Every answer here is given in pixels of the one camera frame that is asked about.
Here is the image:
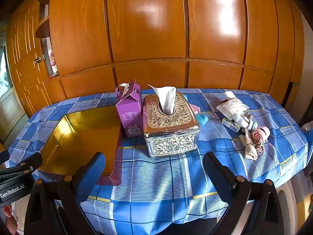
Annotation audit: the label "blue plush toy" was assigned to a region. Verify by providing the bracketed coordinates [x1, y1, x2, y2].
[196, 113, 209, 126]

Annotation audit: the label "small blue-white box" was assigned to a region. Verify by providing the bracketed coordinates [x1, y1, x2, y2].
[222, 117, 241, 133]

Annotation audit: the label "ornate metallic tissue box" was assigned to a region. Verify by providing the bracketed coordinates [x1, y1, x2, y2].
[142, 91, 200, 159]

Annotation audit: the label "white tissue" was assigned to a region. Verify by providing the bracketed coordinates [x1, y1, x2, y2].
[147, 84, 177, 115]

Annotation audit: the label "blue plaid tablecloth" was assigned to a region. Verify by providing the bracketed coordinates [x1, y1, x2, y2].
[5, 88, 309, 235]

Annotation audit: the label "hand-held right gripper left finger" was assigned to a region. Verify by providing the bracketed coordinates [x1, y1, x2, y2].
[24, 152, 107, 235]

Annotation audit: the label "person's left hand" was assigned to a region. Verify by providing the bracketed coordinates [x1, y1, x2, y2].
[4, 204, 19, 235]

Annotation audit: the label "purple carton box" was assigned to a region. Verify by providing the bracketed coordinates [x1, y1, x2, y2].
[115, 80, 143, 137]

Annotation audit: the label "white plastic furniture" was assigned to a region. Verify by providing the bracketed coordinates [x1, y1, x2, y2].
[276, 176, 313, 235]

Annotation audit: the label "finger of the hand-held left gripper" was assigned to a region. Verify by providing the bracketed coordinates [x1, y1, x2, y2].
[0, 149, 43, 177]

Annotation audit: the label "white sock roll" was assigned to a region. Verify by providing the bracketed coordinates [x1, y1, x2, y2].
[233, 114, 257, 131]

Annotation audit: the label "white plastic package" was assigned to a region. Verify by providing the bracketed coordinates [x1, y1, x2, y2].
[216, 97, 250, 118]

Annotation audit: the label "round wooden shelf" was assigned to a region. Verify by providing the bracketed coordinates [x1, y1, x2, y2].
[35, 17, 50, 38]

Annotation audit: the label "wooden door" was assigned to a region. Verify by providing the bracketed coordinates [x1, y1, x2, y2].
[6, 0, 53, 118]

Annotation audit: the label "wooden wardrobe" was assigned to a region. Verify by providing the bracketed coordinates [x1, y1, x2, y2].
[37, 0, 306, 103]

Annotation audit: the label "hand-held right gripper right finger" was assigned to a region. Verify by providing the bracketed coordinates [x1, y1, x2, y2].
[203, 152, 289, 235]

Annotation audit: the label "gold metal tray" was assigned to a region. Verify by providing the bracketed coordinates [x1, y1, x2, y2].
[39, 105, 123, 186]

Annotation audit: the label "cream sock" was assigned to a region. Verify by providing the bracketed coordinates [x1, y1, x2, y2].
[239, 128, 260, 161]

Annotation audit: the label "pink towel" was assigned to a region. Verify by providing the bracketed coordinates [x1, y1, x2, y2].
[252, 126, 271, 142]

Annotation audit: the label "glass panel door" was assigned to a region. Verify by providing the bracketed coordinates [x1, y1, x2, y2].
[0, 44, 25, 137]

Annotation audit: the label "pink shelf ornaments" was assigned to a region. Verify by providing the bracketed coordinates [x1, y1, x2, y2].
[48, 49, 59, 77]

